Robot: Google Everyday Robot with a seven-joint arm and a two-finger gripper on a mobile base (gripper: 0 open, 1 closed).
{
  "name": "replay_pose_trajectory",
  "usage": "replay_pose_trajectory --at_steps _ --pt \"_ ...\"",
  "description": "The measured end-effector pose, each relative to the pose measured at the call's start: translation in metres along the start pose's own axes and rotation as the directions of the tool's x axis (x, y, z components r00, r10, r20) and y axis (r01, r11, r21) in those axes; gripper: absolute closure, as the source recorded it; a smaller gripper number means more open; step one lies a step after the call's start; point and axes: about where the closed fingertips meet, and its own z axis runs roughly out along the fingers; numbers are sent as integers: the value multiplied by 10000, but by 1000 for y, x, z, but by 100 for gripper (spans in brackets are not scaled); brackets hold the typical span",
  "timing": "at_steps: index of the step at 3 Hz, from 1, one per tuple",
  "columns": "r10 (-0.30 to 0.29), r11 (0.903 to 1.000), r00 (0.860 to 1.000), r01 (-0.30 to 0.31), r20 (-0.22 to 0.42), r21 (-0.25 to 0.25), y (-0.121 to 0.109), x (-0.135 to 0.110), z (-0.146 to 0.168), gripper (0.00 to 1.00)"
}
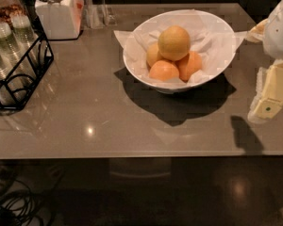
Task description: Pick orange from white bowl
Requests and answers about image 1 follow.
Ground yellow orange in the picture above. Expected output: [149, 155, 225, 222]
[158, 25, 191, 61]

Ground white paper liner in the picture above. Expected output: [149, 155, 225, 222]
[114, 9, 246, 93]

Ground right orange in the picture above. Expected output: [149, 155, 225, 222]
[175, 51, 202, 82]

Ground white lidded ceramic jar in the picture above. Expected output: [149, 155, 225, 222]
[35, 0, 84, 40]

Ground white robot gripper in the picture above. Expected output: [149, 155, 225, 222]
[246, 0, 283, 123]

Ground front orange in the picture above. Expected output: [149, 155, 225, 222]
[149, 60, 179, 81]

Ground black floor cables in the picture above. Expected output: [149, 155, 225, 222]
[0, 167, 65, 226]

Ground clear acrylic stand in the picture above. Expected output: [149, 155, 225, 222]
[85, 0, 117, 29]

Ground white ceramic bowl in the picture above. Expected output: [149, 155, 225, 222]
[123, 9, 239, 93]

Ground clear plastic cup stack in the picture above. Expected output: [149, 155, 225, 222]
[0, 22, 29, 87]

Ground left rear orange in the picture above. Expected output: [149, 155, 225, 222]
[146, 42, 163, 67]

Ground black wire rack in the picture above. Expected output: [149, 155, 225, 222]
[0, 0, 54, 110]

